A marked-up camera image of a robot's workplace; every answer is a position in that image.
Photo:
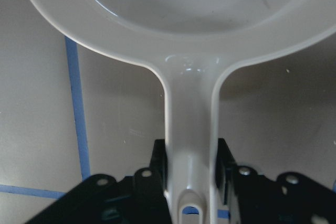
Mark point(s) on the beige plastic dustpan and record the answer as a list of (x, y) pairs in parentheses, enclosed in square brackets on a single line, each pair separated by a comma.
[(192, 46)]

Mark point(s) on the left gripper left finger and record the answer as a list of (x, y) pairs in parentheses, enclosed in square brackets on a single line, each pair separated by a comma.
[(100, 198)]

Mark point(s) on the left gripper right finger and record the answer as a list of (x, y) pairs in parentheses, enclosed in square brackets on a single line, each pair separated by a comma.
[(251, 197)]

